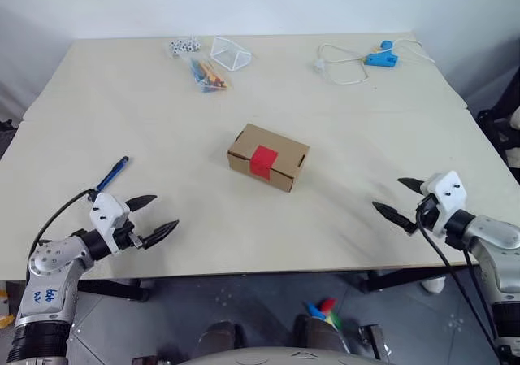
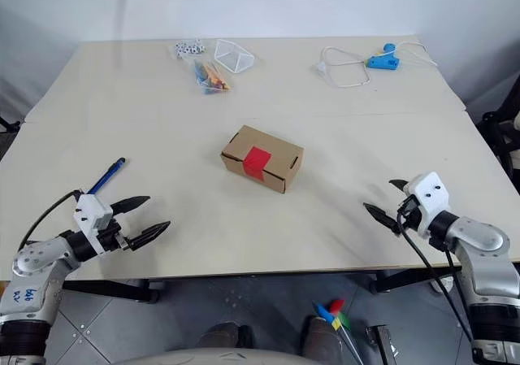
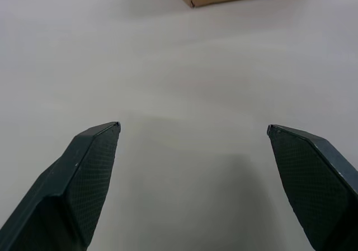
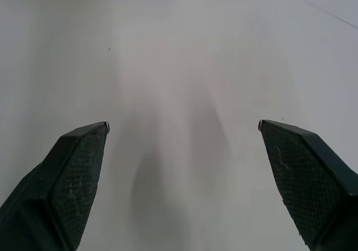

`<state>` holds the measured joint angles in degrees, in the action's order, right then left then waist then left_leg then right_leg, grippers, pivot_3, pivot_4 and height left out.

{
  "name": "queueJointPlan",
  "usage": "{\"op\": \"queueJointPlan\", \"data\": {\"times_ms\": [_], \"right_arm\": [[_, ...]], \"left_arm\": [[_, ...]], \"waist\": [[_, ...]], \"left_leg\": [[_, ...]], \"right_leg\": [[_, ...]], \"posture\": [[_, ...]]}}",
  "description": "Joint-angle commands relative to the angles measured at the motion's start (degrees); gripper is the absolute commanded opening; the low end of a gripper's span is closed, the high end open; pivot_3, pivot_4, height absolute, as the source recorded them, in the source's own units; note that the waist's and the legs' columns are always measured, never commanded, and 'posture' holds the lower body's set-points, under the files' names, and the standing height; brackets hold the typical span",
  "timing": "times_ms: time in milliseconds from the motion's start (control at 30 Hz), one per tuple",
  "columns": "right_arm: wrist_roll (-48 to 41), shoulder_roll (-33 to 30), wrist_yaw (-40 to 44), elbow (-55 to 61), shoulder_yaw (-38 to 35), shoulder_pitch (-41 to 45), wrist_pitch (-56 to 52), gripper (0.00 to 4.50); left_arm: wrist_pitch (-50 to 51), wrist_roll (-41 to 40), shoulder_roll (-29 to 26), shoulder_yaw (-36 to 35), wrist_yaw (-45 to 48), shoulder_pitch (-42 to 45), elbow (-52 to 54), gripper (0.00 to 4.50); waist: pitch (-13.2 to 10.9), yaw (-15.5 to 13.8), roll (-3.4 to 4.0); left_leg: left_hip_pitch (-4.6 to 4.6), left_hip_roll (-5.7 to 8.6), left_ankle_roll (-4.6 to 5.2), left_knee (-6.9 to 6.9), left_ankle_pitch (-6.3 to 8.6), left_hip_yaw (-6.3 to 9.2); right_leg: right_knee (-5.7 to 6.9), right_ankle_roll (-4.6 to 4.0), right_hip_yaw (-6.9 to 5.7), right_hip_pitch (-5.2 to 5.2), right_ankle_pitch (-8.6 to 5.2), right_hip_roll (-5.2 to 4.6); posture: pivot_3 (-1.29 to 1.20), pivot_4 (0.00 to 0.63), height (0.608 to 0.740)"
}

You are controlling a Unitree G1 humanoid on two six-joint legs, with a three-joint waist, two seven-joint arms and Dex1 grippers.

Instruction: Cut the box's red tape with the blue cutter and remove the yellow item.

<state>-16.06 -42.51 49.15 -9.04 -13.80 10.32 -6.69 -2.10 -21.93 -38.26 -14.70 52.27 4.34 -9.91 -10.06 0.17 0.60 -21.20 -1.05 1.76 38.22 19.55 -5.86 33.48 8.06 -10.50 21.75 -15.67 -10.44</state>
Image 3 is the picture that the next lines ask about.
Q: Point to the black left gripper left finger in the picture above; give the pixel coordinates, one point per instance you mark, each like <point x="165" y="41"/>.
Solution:
<point x="70" y="184"/>

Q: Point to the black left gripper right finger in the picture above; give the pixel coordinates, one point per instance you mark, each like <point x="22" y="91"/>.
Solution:
<point x="313" y="178"/>

